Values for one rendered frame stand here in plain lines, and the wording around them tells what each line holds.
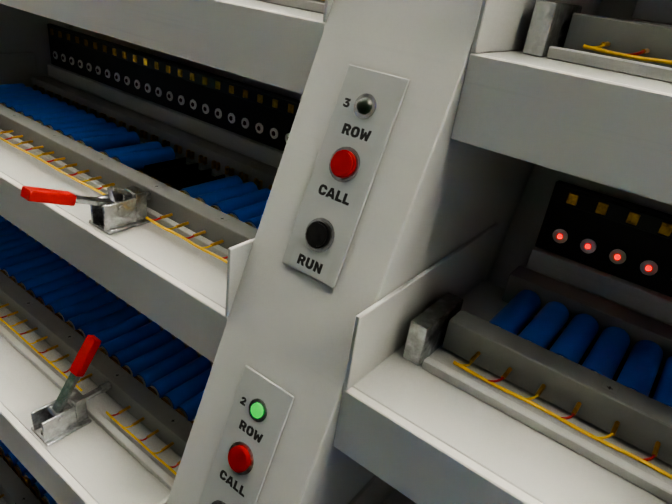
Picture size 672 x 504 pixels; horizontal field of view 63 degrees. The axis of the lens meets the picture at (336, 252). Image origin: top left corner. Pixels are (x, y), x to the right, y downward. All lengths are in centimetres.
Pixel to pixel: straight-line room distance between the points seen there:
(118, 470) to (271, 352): 22
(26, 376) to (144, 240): 22
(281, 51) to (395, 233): 15
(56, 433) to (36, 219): 19
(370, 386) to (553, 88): 18
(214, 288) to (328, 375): 12
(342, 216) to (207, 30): 18
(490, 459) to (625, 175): 15
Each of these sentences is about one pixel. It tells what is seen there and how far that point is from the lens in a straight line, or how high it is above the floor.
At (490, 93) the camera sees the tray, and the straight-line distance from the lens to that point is 30.
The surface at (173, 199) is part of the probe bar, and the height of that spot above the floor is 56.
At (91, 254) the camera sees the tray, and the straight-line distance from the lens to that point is 49.
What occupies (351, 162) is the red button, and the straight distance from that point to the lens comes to 31.
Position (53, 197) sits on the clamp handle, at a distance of 45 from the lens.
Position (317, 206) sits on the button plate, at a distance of 32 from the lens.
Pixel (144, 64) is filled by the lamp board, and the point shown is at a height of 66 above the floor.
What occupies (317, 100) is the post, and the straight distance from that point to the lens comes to 34.
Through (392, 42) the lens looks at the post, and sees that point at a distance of 33.
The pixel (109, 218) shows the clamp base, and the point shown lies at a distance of 47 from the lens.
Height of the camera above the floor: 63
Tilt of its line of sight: 9 degrees down
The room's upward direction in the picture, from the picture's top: 20 degrees clockwise
